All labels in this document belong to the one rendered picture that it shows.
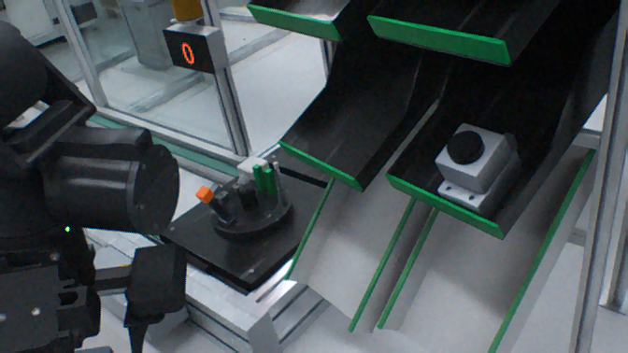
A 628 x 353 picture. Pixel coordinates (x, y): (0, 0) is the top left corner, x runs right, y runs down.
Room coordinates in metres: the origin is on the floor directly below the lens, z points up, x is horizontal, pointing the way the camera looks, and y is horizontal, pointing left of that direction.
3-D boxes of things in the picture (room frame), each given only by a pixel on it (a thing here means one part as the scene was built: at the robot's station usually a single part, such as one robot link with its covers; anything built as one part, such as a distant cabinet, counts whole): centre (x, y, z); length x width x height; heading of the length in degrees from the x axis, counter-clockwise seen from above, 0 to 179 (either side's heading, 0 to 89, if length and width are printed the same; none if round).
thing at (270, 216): (0.75, 0.11, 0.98); 0.14 x 0.14 x 0.02
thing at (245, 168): (0.89, 0.11, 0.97); 0.05 x 0.05 x 0.04; 43
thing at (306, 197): (0.75, 0.11, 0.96); 0.24 x 0.24 x 0.02; 43
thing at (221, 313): (0.85, 0.41, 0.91); 0.89 x 0.06 x 0.11; 43
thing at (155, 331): (0.67, 0.33, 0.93); 0.21 x 0.07 x 0.06; 43
